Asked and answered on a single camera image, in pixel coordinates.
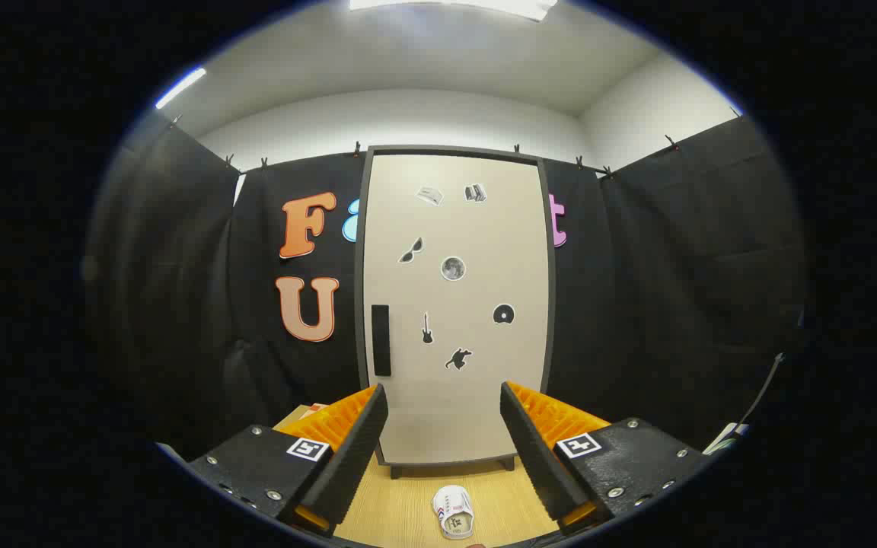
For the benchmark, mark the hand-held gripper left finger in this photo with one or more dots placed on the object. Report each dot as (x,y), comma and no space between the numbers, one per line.
(358,457)

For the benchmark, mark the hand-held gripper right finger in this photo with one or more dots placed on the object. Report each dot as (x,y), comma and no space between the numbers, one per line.
(534,457)

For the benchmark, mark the white canvas shoe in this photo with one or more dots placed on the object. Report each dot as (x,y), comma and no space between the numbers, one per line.
(450,502)

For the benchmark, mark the dark grey shoe cabinet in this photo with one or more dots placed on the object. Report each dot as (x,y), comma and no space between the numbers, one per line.
(362,304)

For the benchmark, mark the beige shoe cabinet door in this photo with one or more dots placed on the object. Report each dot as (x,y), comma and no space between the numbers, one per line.
(469,228)

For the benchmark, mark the beige paperback book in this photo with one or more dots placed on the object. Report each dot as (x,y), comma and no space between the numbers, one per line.
(317,407)

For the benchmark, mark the white plastic object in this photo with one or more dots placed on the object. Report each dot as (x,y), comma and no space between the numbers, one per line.
(724,440)

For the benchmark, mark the black backdrop cloth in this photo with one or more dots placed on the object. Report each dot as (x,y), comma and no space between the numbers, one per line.
(180,304)

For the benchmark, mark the narrow ceiling light strip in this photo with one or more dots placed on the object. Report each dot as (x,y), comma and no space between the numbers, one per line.
(180,88)

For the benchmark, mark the wide ceiling light panel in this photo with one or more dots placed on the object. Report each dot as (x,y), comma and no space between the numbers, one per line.
(454,6)

